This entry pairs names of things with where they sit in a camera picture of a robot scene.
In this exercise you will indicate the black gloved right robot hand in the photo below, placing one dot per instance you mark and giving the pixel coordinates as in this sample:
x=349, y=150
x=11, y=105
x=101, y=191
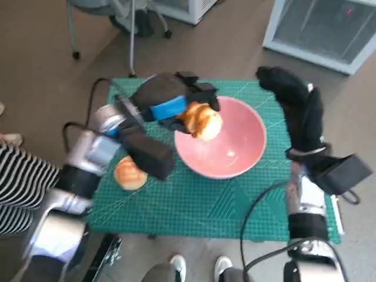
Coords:
x=302, y=120

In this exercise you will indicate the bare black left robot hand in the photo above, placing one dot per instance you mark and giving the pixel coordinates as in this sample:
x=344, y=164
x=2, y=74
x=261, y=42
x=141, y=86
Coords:
x=164, y=91

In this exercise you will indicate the long striped toy bread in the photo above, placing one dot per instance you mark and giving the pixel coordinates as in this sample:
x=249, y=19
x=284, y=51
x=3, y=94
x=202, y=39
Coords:
x=205, y=123

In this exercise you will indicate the pink bowl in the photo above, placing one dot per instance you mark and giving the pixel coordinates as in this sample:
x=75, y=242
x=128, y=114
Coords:
x=235, y=147

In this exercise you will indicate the round toy bread bun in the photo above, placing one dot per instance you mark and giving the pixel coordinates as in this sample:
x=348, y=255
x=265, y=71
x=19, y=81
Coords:
x=129, y=176

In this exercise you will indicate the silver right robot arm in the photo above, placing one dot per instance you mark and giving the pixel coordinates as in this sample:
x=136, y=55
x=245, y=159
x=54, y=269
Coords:
x=308, y=196

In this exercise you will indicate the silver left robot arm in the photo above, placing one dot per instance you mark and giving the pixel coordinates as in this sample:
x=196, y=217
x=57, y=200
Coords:
x=88, y=152

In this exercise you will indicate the white vented cabinet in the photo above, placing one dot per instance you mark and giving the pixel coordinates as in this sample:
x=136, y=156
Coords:
x=191, y=10

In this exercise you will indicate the white mesh-front cabinet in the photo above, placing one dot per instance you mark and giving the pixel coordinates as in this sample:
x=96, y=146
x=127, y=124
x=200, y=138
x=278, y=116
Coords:
x=317, y=29

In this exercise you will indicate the grey wheeled chair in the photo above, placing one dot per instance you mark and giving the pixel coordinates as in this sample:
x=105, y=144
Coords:
x=94, y=6

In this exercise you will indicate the green cutting mat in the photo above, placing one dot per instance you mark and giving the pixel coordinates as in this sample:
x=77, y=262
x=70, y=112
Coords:
x=182, y=205

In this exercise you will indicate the beige shoe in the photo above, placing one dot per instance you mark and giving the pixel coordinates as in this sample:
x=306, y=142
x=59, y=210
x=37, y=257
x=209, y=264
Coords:
x=11, y=138

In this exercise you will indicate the white shoe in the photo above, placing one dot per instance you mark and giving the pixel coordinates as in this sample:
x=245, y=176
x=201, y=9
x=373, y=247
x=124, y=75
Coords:
x=223, y=267
x=177, y=265

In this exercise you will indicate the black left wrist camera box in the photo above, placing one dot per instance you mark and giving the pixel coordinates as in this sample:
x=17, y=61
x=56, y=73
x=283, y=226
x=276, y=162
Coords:
x=147, y=152

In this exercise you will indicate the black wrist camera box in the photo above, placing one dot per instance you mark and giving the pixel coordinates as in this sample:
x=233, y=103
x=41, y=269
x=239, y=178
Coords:
x=340, y=174
x=147, y=152

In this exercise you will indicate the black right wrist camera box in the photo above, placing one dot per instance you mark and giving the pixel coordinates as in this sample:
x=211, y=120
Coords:
x=340, y=174

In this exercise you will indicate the black metal bracket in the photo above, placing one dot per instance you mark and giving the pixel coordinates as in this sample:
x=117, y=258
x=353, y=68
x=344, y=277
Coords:
x=101, y=258

